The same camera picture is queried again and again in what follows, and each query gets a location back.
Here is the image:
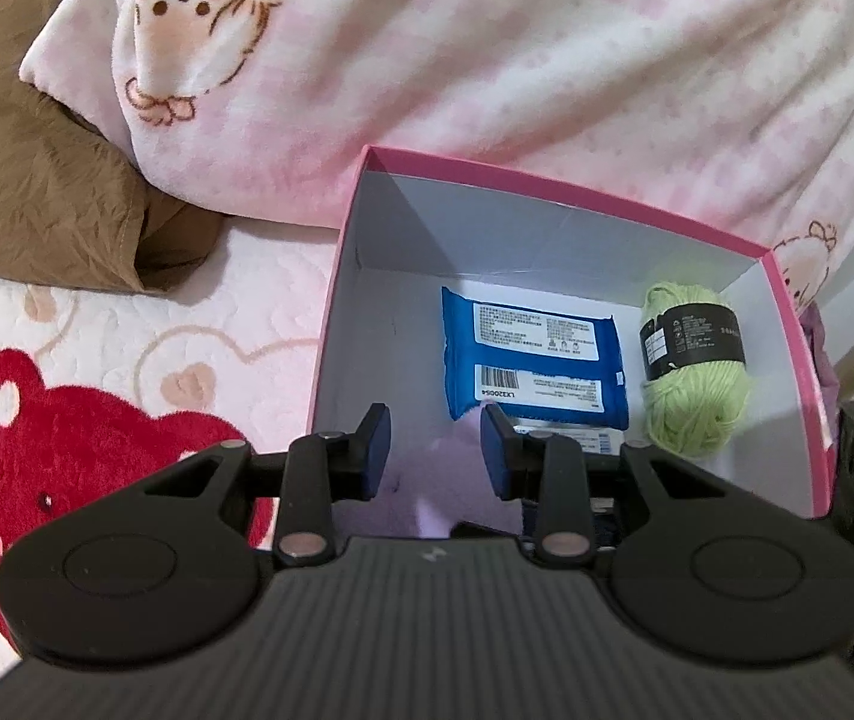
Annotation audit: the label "brown pillow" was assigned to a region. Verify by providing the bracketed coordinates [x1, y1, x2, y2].
[0, 0, 224, 293]

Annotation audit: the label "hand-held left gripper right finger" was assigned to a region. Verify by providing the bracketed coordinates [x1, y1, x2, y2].
[478, 403, 732, 566]

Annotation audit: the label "pink cardboard box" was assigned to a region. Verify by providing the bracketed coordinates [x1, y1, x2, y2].
[305, 144, 842, 523]

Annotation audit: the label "green yarn ball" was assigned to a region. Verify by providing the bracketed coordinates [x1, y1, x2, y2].
[637, 281, 762, 460]

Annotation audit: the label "blue wet wipes pack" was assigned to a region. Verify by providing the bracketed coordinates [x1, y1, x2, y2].
[439, 285, 631, 433]

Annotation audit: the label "red bear printed blanket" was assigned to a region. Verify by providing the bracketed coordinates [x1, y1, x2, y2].
[0, 223, 349, 691]

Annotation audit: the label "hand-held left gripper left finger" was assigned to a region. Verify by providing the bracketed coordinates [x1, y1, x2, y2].
[143, 403, 395, 566]

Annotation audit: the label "white wet wipes pack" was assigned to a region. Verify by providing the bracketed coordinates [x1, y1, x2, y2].
[513, 424, 624, 460]

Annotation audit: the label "purple plush toy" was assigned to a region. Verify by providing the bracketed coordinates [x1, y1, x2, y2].
[382, 418, 542, 542]

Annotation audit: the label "pink cartoon printed pillow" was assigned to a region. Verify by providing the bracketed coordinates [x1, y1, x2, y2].
[17, 0, 854, 316]

